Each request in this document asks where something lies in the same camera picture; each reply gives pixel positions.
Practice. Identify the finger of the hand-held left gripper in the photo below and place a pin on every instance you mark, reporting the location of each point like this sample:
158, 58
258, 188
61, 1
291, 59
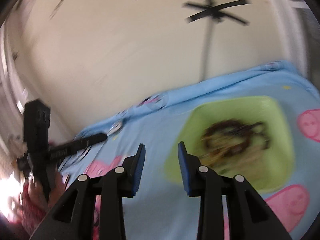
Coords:
80, 143

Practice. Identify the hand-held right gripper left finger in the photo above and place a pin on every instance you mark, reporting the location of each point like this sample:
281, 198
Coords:
140, 170

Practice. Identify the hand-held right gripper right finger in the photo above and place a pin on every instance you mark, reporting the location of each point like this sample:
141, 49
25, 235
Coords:
183, 170

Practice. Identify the green plastic basin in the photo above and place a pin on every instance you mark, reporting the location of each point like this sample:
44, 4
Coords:
275, 160

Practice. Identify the small white device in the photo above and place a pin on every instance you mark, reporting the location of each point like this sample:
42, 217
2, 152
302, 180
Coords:
117, 127

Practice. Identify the blue cartoon pig bedsheet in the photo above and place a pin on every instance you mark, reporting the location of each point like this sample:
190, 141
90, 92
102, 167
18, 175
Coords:
150, 130

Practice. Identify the black tape cross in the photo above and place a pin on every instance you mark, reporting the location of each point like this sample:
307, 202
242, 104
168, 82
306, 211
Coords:
215, 10

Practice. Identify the white window frame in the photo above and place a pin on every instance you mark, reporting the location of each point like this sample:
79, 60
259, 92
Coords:
297, 2

